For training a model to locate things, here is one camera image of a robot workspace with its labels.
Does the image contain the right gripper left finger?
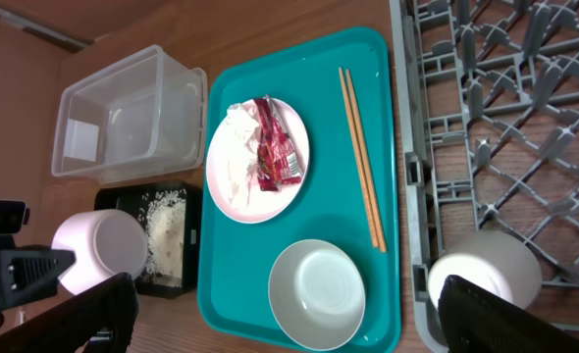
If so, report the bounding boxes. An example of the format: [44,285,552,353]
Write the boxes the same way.
[0,273,139,353]

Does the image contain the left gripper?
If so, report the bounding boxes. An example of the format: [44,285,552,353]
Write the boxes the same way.
[0,235,76,312]

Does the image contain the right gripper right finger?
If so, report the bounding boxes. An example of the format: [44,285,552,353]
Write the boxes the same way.
[438,275,579,353]

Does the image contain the white paper cup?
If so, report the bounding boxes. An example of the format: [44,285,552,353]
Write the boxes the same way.
[427,230,543,309]

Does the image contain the grey dishwasher rack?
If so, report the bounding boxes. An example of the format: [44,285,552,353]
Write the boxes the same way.
[390,0,579,352]

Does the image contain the pile of cooked rice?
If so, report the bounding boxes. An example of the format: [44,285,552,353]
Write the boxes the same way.
[137,188,186,288]

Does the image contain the black plastic tray bin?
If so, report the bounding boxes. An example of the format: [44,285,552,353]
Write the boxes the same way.
[94,180,202,299]

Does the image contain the grey-white bowl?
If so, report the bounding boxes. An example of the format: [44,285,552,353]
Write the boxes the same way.
[268,239,366,351]

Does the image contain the right wooden chopstick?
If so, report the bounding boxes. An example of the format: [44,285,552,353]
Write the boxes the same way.
[343,69,387,253]

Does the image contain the wooden chopstick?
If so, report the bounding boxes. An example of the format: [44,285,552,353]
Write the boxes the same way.
[338,67,379,248]
[343,69,387,253]

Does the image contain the large white plate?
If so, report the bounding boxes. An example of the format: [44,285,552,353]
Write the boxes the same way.
[205,98,310,224]

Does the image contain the clear plastic storage bin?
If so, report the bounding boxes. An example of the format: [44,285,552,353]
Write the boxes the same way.
[50,45,208,184]

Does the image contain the crumpled white napkin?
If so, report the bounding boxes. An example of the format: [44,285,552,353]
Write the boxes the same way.
[226,103,260,210]

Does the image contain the red snack wrapper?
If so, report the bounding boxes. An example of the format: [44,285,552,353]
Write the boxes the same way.
[254,95,304,192]

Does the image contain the teal plastic serving tray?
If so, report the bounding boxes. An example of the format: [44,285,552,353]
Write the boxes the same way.
[197,27,401,352]

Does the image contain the left wooden chopstick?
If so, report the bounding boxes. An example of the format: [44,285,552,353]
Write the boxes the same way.
[338,67,379,248]

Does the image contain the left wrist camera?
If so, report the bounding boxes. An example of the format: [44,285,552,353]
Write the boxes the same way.
[0,199,30,235]

